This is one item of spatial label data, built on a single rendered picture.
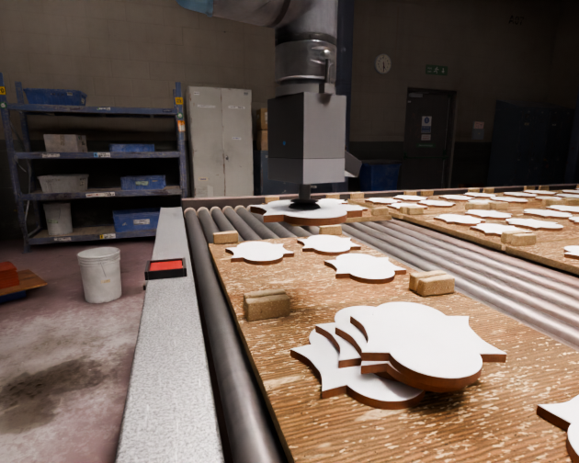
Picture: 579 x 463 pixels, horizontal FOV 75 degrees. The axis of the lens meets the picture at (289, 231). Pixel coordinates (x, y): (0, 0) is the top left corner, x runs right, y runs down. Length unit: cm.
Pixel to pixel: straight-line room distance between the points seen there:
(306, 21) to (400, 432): 41
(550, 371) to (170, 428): 37
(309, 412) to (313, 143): 28
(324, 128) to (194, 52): 530
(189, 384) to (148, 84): 530
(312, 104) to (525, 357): 36
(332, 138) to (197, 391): 32
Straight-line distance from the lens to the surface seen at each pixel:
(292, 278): 65
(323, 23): 48
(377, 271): 67
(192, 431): 38
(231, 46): 583
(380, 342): 38
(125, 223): 501
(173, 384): 44
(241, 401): 40
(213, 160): 506
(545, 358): 51
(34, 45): 582
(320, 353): 42
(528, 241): 102
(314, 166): 45
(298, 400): 37
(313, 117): 45
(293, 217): 43
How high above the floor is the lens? 116
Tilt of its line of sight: 13 degrees down
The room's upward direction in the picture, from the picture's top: straight up
